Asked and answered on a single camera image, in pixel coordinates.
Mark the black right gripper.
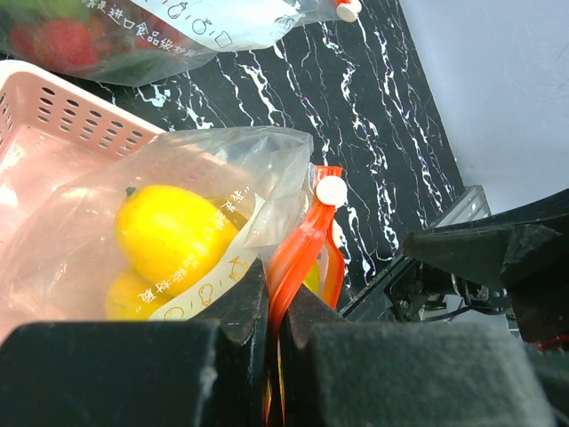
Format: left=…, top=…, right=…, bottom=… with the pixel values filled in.
left=386, top=190, right=568, bottom=342

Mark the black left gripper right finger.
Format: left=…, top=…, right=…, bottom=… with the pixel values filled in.
left=281, top=288, right=556, bottom=426

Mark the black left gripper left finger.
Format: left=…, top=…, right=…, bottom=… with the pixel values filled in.
left=1, top=262, right=268, bottom=426

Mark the yellow mango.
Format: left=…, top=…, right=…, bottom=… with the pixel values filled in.
left=115, top=185, right=238, bottom=296

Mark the clear orange-zip bag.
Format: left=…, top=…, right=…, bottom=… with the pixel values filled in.
left=1, top=1, right=362, bottom=87

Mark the red strawberry bunch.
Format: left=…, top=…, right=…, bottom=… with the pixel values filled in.
left=6, top=12, right=148, bottom=75

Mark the pink perforated plastic basket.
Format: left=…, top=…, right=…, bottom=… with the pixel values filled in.
left=1, top=60, right=161, bottom=243

